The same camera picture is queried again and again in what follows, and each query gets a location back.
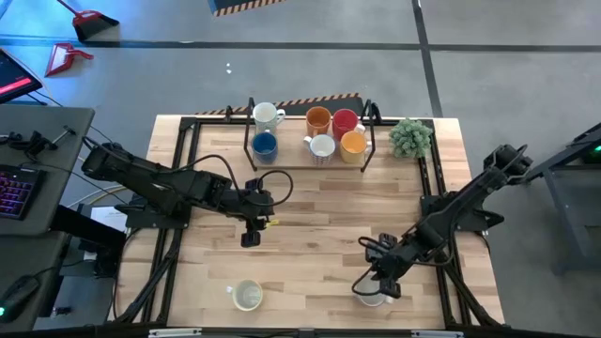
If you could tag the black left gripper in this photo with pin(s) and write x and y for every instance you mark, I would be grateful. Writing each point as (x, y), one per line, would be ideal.
(253, 204)

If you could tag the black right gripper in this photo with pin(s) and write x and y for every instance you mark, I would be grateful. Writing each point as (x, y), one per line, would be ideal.
(392, 260)

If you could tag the grey diamond mug red rim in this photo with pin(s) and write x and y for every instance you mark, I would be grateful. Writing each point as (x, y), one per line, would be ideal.
(371, 301)

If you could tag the red lattice mug blue rim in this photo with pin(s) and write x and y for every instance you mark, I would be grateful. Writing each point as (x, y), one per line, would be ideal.
(321, 146)

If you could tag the orange ceramic mug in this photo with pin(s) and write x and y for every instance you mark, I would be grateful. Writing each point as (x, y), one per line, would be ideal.
(318, 121)

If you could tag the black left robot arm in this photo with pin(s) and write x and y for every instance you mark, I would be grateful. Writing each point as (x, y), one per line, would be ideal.
(155, 180)

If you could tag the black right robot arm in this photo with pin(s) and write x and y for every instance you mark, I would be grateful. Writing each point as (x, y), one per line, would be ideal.
(469, 195)

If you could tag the yellow tag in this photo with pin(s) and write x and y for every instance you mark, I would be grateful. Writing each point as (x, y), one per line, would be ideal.
(271, 224)

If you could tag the orange floral mug yellow rim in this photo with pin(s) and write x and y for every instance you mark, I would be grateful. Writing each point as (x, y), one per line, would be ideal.
(247, 295)

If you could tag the silver aluminium extrusion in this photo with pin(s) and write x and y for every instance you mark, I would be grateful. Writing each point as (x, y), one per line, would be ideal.
(436, 333)
(174, 332)

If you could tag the wooden rack black metal legs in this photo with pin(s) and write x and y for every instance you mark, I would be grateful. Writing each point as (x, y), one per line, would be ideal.
(291, 157)

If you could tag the green patterned white mug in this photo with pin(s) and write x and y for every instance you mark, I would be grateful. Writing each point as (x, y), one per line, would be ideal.
(266, 115)

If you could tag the yellow ceramic mug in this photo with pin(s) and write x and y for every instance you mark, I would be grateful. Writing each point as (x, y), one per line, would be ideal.
(353, 145)

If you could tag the white paper sheet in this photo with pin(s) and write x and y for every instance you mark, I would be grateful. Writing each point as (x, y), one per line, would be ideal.
(110, 218)

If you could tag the green artificial succulent plant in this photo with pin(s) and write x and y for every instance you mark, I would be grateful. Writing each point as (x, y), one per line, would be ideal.
(411, 138)

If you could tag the grey metal stand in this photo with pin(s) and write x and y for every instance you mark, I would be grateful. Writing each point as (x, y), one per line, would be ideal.
(568, 225)

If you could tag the small black adapter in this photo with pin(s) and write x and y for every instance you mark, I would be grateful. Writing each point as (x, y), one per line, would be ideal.
(61, 311)

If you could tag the dark grey desk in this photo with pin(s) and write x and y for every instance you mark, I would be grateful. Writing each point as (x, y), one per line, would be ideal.
(28, 253)

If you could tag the black backlit keyboard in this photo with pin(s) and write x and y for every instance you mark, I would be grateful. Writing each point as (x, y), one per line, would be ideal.
(19, 192)

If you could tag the black computer mouse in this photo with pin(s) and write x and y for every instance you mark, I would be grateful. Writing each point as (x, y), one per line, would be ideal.
(16, 296)

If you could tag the black device green light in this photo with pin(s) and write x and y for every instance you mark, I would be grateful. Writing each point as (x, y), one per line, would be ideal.
(589, 143)

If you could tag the black computer monitor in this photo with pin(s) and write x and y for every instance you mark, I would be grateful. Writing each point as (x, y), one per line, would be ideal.
(14, 77)

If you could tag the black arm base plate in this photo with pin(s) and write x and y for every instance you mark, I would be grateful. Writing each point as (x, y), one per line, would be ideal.
(141, 219)
(474, 220)

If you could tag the black aluminium station frame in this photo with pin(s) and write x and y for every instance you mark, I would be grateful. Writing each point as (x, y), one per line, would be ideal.
(188, 121)

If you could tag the black clamp mount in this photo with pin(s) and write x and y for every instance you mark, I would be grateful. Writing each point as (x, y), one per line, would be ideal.
(33, 143)

